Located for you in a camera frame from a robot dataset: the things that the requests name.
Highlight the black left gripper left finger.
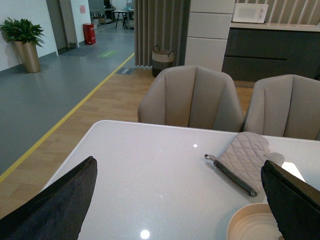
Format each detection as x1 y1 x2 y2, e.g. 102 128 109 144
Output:
0 156 98 240

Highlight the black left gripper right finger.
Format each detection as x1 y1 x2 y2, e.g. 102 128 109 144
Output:
261 160 320 240

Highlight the beige round plate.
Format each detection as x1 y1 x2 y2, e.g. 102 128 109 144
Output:
226 203 282 240

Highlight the grey quilted oven mitt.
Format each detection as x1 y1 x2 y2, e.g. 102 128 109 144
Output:
204 131 285 197

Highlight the beige right chair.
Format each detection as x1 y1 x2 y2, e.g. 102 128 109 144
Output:
243 74 320 140

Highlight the beige chair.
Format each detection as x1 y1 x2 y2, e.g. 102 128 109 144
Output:
137 65 244 133
243 74 320 140

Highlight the beige left chair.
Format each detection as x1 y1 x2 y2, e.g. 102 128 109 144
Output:
137 65 244 133

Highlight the dark grey kitchen counter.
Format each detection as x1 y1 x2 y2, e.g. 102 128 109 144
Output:
222 27 320 82

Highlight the woven laundry basket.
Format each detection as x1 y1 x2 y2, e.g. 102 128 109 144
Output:
151 44 175 77

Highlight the green potted plant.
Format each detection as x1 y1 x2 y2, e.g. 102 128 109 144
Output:
0 17 45 47

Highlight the red fire cabinet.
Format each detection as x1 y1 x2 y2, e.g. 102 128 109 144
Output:
82 23 96 45

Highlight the white microwave oven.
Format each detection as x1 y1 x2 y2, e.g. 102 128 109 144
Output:
231 3 269 24

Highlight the white drawer cabinet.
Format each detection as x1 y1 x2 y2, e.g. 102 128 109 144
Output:
184 0 235 71

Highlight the distant desk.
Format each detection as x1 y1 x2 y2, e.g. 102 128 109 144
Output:
113 9 135 29

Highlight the grey pleated curtain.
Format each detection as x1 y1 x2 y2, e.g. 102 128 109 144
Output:
133 0 191 67

